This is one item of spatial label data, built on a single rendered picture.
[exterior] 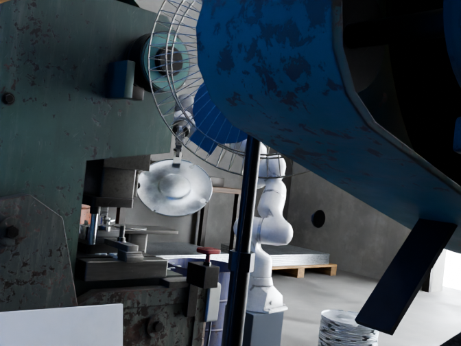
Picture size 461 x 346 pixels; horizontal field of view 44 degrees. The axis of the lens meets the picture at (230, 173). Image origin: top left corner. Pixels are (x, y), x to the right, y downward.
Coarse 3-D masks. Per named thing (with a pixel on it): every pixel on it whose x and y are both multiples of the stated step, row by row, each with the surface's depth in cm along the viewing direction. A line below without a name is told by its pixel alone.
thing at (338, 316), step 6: (324, 312) 293; (330, 312) 295; (336, 312) 296; (342, 312) 298; (348, 312) 299; (354, 312) 300; (330, 318) 283; (336, 318) 284; (342, 318) 283; (348, 318) 284; (354, 318) 286; (348, 324) 273; (354, 324) 275
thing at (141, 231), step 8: (104, 224) 205; (112, 224) 208; (120, 224) 206; (128, 224) 209; (128, 232) 196; (136, 232) 199; (144, 232) 201; (152, 232) 203; (160, 232) 205; (168, 232) 208; (176, 232) 210; (128, 240) 200; (136, 240) 201; (144, 240) 203; (144, 248) 204
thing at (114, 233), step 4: (80, 224) 197; (84, 224) 198; (88, 224) 200; (100, 224) 204; (80, 228) 197; (84, 228) 195; (88, 228) 193; (112, 228) 197; (80, 232) 197; (84, 232) 195; (88, 232) 193; (96, 232) 189; (100, 232) 189; (104, 232) 190; (108, 232) 191; (112, 232) 192; (116, 232) 193; (80, 236) 197; (84, 236) 194; (88, 236) 192; (96, 236) 189; (100, 236) 189; (104, 236) 190; (108, 236) 191; (112, 236) 192; (116, 236) 193; (96, 240) 188; (100, 240) 189
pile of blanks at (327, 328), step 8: (320, 320) 288; (328, 320) 279; (320, 328) 286; (328, 328) 279; (336, 328) 276; (344, 328) 273; (352, 328) 272; (360, 328) 275; (368, 328) 274; (320, 336) 284; (328, 336) 278; (336, 336) 275; (344, 336) 273; (352, 336) 275; (360, 336) 273; (368, 336) 274; (376, 336) 278; (320, 344) 283; (328, 344) 280; (336, 344) 275; (344, 344) 273; (352, 344) 273; (360, 344) 273; (368, 344) 274; (376, 344) 280
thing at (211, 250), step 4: (200, 248) 185; (204, 248) 187; (208, 248) 187; (212, 248) 188; (200, 252) 184; (204, 252) 183; (208, 252) 183; (212, 252) 184; (216, 252) 185; (220, 252) 187; (208, 256) 186; (208, 260) 186
